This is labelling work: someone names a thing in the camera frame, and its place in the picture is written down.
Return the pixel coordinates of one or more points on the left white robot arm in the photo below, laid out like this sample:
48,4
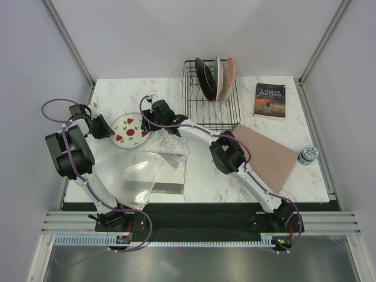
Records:
73,159

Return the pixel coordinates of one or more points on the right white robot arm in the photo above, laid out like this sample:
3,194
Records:
230,156

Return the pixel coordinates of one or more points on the white cable duct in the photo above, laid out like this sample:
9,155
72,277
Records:
129,241

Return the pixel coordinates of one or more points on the tale of two cities book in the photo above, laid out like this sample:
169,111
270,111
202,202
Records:
270,101

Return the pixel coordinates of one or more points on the red blue flower plate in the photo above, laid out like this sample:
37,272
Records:
218,71

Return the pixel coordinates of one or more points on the pink placemat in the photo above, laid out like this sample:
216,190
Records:
270,160

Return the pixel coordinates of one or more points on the pink cream leaf plate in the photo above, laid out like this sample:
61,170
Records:
229,77

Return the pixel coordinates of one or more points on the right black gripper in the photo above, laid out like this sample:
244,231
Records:
144,126

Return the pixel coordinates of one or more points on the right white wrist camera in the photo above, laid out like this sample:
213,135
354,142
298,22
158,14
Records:
151,98

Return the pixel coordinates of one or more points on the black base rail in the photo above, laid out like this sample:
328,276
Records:
204,222

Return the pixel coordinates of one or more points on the blue white small jar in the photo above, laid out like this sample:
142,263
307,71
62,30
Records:
307,155

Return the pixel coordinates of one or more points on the black wire dish rack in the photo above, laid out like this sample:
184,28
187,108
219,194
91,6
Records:
218,115

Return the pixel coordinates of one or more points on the white watermelon pattern plate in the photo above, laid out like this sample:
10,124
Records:
127,131

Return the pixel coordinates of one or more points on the brown rimmed beige plate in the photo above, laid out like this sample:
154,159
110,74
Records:
206,80

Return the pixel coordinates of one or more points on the clear plastic bag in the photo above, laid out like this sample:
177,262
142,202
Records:
132,175

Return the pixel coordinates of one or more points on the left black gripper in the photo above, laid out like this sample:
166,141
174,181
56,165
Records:
106,131

